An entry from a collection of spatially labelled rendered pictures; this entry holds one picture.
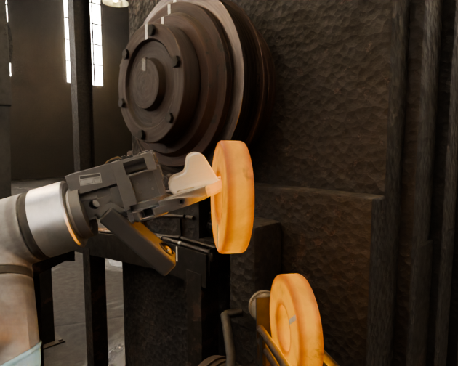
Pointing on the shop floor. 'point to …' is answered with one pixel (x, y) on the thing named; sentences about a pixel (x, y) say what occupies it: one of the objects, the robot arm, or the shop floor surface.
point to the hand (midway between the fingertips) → (229, 183)
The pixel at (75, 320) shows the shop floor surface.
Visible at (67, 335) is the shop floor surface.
